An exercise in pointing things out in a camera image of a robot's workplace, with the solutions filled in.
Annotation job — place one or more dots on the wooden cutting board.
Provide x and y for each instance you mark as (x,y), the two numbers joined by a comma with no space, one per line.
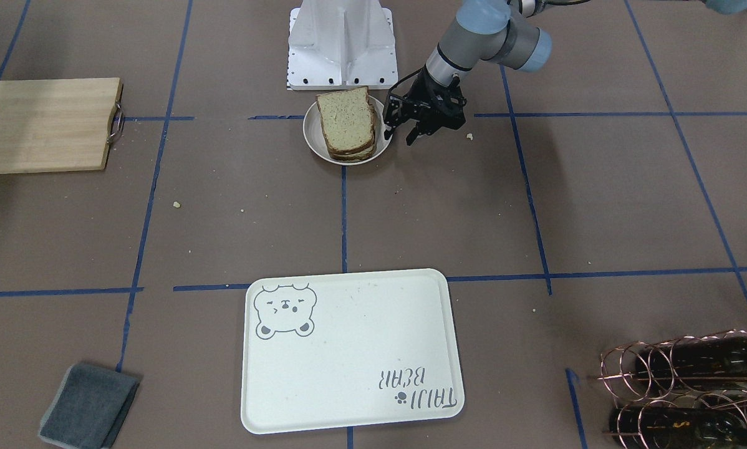
(57,124)

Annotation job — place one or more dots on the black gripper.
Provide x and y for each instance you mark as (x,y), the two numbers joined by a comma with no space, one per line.
(421,91)

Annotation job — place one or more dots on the dark green wine bottle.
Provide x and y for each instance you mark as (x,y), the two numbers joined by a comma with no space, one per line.
(696,364)

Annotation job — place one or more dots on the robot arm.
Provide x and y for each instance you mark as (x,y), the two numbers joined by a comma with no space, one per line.
(497,32)

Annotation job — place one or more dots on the grey folded cloth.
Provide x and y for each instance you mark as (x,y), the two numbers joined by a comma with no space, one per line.
(89,408)

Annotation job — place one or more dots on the cream bear tray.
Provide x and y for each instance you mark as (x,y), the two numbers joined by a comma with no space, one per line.
(348,350)

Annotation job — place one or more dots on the bread slice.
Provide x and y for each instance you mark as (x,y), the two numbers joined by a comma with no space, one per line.
(347,118)
(357,154)

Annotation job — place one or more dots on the copper wire bottle rack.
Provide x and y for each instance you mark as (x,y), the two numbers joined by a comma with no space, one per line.
(687,392)

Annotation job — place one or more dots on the white round plate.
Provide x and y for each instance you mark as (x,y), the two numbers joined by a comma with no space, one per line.
(312,133)

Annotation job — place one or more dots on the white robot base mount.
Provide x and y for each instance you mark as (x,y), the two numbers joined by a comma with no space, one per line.
(341,45)

